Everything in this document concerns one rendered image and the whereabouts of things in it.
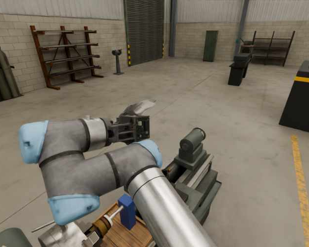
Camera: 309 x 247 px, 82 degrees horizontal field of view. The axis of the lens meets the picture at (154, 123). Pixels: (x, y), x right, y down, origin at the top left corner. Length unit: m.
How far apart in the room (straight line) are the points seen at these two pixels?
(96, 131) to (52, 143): 0.09
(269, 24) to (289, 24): 1.03
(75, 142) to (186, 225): 0.24
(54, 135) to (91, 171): 0.10
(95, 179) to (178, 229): 0.16
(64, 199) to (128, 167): 0.12
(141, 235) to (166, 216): 0.98
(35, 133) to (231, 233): 2.31
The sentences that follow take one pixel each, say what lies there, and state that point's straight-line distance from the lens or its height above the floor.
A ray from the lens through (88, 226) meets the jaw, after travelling 1.11.
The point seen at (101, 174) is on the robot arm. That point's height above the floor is 1.77.
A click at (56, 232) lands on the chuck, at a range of 0.98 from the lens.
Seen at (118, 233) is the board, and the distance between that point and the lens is 1.31.
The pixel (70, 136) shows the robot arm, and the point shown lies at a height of 1.82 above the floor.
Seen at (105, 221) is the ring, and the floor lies 1.12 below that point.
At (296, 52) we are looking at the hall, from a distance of 14.32.
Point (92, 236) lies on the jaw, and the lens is 0.96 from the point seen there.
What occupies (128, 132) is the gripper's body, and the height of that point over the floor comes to 1.78.
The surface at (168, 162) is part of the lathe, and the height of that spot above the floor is 0.86.
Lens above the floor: 2.00
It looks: 28 degrees down
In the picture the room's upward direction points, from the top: straight up
